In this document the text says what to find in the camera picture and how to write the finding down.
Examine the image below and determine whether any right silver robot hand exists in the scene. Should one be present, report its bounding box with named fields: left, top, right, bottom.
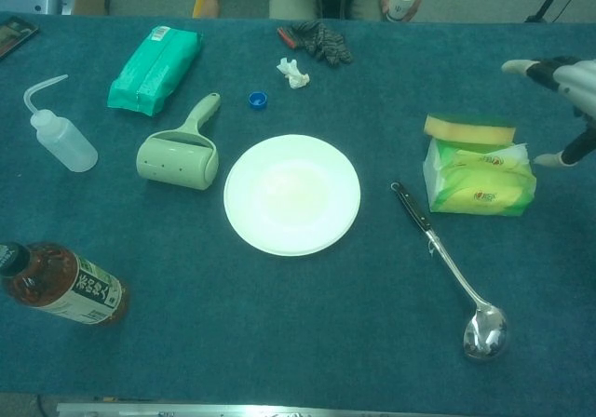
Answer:
left=501, top=56, right=596, bottom=168

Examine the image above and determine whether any yellow green sponge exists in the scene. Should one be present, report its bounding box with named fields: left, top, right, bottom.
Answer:
left=423, top=113, right=518, bottom=146

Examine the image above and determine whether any white round plate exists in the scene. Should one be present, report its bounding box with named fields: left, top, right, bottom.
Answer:
left=223, top=134, right=363, bottom=257

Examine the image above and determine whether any yellow green tissue pack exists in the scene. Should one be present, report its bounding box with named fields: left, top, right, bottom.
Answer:
left=422, top=137, right=537, bottom=216

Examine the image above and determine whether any grey striped work glove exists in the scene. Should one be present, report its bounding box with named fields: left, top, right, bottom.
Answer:
left=291, top=20, right=354, bottom=68

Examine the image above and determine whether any crumpled white tissue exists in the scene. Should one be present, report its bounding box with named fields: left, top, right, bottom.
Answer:
left=276, top=57, right=311, bottom=88

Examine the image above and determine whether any teal table cloth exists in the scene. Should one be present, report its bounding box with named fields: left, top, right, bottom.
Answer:
left=0, top=11, right=596, bottom=402

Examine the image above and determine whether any pale green lint roller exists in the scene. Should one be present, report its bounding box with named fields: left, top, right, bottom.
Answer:
left=135, top=92, right=223, bottom=192

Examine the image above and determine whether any teal wet wipes pack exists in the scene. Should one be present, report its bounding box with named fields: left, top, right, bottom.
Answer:
left=107, top=25, right=205, bottom=118

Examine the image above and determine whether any clear plastic wash bottle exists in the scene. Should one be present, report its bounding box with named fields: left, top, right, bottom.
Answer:
left=23, top=74, right=100, bottom=173

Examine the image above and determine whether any brown tea bottle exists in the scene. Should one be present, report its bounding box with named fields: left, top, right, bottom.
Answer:
left=0, top=241, right=130, bottom=328

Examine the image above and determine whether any dark flat book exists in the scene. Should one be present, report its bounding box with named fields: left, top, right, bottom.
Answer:
left=0, top=15, right=40, bottom=62

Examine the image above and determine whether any steel ladle with black handle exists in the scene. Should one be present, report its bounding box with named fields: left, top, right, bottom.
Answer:
left=390, top=182, right=510, bottom=362

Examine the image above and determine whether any silver metal rail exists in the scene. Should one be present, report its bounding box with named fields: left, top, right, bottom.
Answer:
left=55, top=401, right=479, bottom=417

